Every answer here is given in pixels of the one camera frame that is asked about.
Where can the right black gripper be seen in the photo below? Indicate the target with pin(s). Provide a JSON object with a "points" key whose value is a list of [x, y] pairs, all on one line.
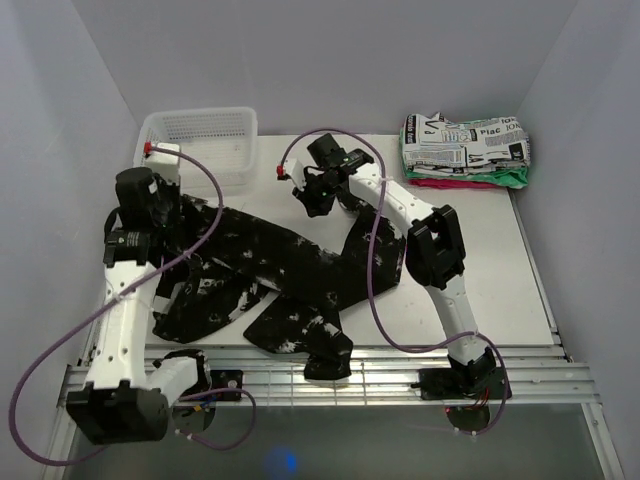
{"points": [[314, 207]]}

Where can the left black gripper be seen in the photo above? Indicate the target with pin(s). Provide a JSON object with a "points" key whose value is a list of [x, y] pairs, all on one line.
{"points": [[173, 191]]}

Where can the black white patterned trousers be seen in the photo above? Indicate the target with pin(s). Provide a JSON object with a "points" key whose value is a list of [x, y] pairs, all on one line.
{"points": [[247, 258]]}

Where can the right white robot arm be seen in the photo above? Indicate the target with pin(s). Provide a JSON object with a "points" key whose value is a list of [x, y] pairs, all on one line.
{"points": [[435, 251]]}

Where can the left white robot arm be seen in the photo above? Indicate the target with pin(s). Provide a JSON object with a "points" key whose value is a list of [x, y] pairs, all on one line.
{"points": [[120, 402]]}

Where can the pink folded trousers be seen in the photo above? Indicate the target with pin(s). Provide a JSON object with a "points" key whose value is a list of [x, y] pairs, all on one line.
{"points": [[449, 183]]}

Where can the newspaper print folded trousers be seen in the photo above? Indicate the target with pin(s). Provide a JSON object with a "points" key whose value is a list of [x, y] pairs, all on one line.
{"points": [[440, 147]]}

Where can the green folded trousers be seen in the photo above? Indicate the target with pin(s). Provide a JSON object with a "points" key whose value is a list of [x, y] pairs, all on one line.
{"points": [[514, 179]]}

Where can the white plastic basket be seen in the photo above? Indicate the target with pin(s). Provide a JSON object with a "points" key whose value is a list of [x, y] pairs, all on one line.
{"points": [[224, 140]]}

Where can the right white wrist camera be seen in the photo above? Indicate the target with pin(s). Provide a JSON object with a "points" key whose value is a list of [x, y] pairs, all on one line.
{"points": [[294, 170]]}

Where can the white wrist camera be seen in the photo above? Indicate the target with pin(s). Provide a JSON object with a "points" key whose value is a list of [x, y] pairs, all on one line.
{"points": [[294, 170], [165, 165]]}

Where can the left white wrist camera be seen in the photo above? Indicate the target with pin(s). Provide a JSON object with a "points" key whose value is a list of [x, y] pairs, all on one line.
{"points": [[165, 165]]}

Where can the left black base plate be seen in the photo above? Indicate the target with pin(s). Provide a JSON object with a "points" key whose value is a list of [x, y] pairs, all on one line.
{"points": [[217, 385]]}

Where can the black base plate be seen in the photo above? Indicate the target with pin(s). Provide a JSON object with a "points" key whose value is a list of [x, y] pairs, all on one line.
{"points": [[217, 385], [446, 384]]}

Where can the aluminium frame rail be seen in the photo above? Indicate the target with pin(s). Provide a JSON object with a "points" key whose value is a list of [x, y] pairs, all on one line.
{"points": [[382, 376]]}

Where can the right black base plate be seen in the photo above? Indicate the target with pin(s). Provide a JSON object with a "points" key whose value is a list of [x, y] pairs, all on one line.
{"points": [[446, 384]]}

